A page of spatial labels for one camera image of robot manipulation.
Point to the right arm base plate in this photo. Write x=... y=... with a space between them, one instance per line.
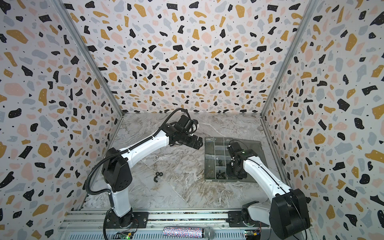
x=237 y=219

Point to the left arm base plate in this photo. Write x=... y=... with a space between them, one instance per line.
x=132 y=220

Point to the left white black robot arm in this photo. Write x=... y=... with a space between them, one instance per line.
x=117 y=171

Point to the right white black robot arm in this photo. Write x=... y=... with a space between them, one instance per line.
x=287 y=213

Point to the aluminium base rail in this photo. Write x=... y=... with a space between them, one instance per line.
x=89 y=225

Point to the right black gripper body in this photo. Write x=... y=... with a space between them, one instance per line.
x=235 y=169

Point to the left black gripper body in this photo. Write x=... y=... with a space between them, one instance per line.
x=184 y=136

